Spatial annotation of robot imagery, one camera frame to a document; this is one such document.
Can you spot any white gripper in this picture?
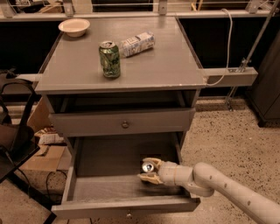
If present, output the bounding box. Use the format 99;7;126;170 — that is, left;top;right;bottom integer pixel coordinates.
138;157;193;187

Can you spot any blue silver redbull can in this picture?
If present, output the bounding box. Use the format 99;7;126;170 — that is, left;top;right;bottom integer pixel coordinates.
140;162;154;182

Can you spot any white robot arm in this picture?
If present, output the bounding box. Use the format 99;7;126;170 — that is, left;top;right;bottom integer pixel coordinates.
138;157;280;224

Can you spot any open grey middle drawer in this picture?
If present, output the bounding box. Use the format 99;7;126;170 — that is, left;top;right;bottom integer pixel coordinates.
52;133;200;219

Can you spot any closed grey top drawer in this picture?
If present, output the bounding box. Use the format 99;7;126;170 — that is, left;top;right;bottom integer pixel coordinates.
49;108;195;137

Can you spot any round brass drawer knob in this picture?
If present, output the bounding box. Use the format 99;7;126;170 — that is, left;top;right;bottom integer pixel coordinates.
122;121;130;129

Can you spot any grey wooden drawer cabinet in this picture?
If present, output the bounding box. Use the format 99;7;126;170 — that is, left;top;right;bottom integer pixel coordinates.
34;16;207;221

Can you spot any green soda can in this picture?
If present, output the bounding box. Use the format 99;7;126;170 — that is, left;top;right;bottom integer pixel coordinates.
99;41;121;78

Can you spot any cardboard box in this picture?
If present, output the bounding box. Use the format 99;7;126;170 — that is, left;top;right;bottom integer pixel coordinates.
20;125;73;172

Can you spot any dark cabinet at right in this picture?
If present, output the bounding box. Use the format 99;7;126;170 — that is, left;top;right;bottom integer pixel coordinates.
247;32;280;127

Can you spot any black chair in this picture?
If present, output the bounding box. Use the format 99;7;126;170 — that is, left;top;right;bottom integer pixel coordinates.
0;68;58;224

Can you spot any white bowl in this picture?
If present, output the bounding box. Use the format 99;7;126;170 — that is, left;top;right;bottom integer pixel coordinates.
59;18;90;38

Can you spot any black floor cable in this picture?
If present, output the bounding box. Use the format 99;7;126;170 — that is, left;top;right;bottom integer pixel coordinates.
45;170;68;201

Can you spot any grey horizontal rail beam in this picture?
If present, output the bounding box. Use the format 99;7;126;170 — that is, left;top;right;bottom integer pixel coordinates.
203;67;258;88

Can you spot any white cable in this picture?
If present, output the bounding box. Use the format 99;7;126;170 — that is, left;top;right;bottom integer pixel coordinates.
206;8;234;87

